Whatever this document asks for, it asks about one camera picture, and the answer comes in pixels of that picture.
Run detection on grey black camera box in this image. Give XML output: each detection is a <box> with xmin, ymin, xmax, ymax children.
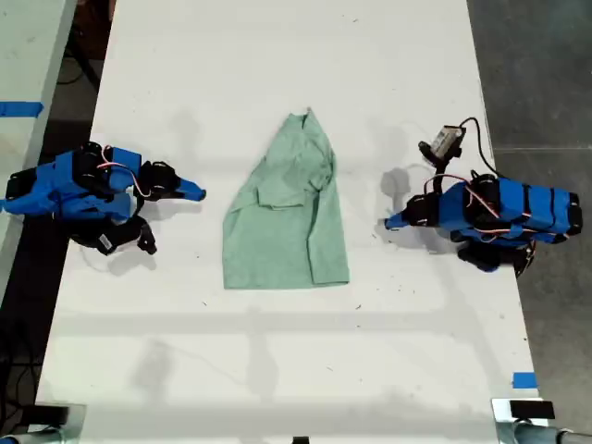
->
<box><xmin>417</xmin><ymin>124</ymin><xmax>466</xmax><ymax>164</ymax></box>

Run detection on white camera cable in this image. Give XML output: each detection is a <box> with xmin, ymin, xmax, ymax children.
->
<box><xmin>81</xmin><ymin>247</ymin><xmax>113</xmax><ymax>273</ymax></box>

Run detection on white side table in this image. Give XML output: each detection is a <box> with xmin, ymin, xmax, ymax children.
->
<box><xmin>0</xmin><ymin>0</ymin><xmax>79</xmax><ymax>290</ymax></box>

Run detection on metal table clamp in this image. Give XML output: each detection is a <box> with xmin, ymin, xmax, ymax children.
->
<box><xmin>45</xmin><ymin>403</ymin><xmax>88</xmax><ymax>439</ymax></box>
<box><xmin>490</xmin><ymin>397</ymin><xmax>557</xmax><ymax>444</ymax></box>

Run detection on long blue tape strip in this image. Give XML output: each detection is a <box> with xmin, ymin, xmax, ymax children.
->
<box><xmin>0</xmin><ymin>101</ymin><xmax>45</xmax><ymax>117</ymax></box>

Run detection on black camera box white label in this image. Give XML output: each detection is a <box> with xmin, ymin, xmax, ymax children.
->
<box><xmin>68</xmin><ymin>216</ymin><xmax>159</xmax><ymax>257</ymax></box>

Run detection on pale green T-shirt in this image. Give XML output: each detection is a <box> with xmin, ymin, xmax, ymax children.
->
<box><xmin>221</xmin><ymin>106</ymin><xmax>352</xmax><ymax>290</ymax></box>

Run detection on black floor cable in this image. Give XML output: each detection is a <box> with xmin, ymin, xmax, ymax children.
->
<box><xmin>57</xmin><ymin>48</ymin><xmax>102</xmax><ymax>90</ymax></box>

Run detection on black camera cable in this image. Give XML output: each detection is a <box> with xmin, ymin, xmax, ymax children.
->
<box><xmin>459</xmin><ymin>116</ymin><xmax>500</xmax><ymax>179</ymax></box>

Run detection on black camera stalk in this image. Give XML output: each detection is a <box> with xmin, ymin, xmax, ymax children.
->
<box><xmin>423</xmin><ymin>159</ymin><xmax>449</xmax><ymax>195</ymax></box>

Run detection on grey metal tube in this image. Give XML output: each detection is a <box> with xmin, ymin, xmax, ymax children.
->
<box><xmin>512</xmin><ymin>421</ymin><xmax>592</xmax><ymax>444</ymax></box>

